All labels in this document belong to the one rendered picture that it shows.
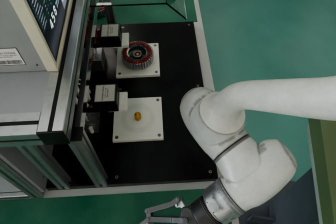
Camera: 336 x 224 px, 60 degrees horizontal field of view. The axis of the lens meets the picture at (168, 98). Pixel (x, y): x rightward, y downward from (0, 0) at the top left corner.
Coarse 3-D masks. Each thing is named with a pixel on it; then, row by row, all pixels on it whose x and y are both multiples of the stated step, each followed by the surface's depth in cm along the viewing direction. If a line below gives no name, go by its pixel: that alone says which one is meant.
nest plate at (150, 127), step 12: (132, 108) 91; (144, 108) 91; (156, 108) 91; (120, 120) 89; (132, 120) 89; (144, 120) 89; (156, 120) 89; (120, 132) 87; (132, 132) 87; (144, 132) 87; (156, 132) 87
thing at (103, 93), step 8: (96, 88) 79; (104, 88) 79; (112, 88) 79; (96, 96) 77; (104, 96) 77; (112, 96) 77; (120, 96) 82; (96, 104) 77; (104, 104) 77; (112, 104) 77; (120, 104) 81; (88, 112) 85
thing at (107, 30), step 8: (104, 24) 93; (112, 24) 93; (104, 32) 91; (112, 32) 91; (120, 32) 93; (128, 32) 97; (96, 40) 92; (104, 40) 91; (112, 40) 91; (120, 40) 92; (128, 40) 95
